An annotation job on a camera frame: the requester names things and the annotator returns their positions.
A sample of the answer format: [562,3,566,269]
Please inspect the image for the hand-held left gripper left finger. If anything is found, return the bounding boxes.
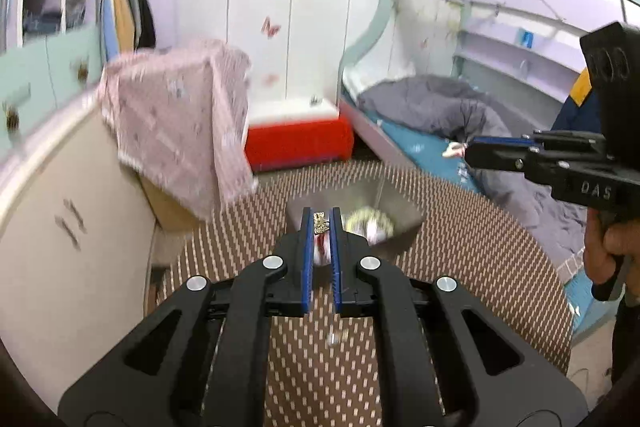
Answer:
[57,206,315,427]

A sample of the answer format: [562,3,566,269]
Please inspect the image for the grey duvet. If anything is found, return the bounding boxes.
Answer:
[357,74,591,280]

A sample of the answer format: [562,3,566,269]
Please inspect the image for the navy yellow jacket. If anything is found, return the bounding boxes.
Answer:
[550,67,603,134]

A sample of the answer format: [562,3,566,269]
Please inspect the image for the red white-topped storage stool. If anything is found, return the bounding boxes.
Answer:
[244,99,356,172]

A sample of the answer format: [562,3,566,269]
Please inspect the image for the dark grey box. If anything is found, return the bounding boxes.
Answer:
[286,174,426,265]

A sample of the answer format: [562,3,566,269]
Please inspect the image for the light blue hanging garment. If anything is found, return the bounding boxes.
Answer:
[100,0,121,62]

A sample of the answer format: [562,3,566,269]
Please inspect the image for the cream low cabinet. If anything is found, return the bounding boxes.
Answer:
[0,87,161,378]

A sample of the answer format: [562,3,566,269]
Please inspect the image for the cardboard box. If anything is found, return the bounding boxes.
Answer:
[140,172,202,234]

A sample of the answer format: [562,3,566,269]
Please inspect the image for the dark hanging garments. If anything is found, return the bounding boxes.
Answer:
[127,0,157,50]

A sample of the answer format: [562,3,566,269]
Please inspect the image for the teal drawer cabinet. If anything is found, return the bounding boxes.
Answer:
[0,24,108,158]

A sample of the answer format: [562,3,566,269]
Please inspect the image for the folded jeans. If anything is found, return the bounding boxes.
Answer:
[22,9,64,34]
[65,0,87,28]

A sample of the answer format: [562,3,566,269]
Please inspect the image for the person's right hand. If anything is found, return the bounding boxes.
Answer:
[584,207,640,289]

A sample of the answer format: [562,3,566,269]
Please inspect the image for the pink printed cloth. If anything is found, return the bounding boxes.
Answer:
[99,39,258,222]

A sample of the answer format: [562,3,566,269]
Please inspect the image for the brown polka-dot tablecloth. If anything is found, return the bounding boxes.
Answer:
[145,159,573,427]

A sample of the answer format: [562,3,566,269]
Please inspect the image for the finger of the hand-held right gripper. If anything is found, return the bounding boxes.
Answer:
[472,135,538,148]
[465,141,532,174]

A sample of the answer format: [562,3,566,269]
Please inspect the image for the yellow hanging garment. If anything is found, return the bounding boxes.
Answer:
[111,0,137,52]

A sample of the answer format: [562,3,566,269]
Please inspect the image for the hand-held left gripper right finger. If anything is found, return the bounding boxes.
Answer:
[329,206,591,427]

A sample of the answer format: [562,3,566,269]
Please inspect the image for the pale green bead bracelet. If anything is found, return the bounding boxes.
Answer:
[345,207,397,244]

